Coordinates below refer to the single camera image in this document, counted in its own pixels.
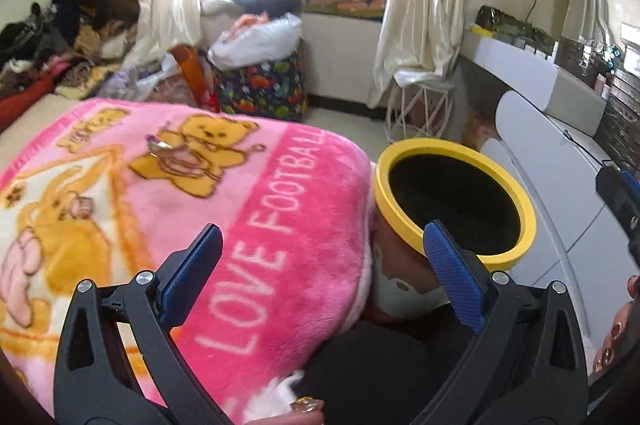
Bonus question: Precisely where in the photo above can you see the yellow rimmed trash bin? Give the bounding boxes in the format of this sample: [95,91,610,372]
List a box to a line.
[371,138,537,319]

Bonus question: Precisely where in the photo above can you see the right hand painted nails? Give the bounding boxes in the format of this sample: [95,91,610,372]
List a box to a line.
[592,275,639,373]

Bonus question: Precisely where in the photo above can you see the left hand painted nails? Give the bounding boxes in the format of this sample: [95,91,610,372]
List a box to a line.
[247,397,324,425]

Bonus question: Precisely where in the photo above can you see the white curved vanity desk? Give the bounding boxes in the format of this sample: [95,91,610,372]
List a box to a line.
[460,32,639,355]

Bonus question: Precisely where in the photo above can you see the pink cartoon bear blanket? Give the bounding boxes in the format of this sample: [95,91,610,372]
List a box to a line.
[1,100,373,424]

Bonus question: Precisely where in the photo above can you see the small foil candy wrapper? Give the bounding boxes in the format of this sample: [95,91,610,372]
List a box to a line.
[145,134,176,157]

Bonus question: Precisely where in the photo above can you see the brown patterned fabric bag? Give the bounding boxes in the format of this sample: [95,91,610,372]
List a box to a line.
[145,74,198,107]

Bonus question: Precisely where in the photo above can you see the orange bag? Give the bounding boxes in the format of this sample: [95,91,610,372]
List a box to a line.
[170,44,220,113]

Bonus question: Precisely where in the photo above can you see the dinosaur print fabric hamper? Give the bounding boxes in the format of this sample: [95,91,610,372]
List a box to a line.
[212,40,308,122]

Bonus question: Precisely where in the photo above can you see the pile of dark clothes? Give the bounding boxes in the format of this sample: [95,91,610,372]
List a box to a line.
[1,0,140,129]

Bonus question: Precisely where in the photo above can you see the white plastic bag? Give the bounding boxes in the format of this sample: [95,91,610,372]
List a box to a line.
[207,12,302,70]

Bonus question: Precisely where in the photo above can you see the white wire frame stool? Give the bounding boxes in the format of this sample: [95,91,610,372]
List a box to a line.
[385,78,457,144]

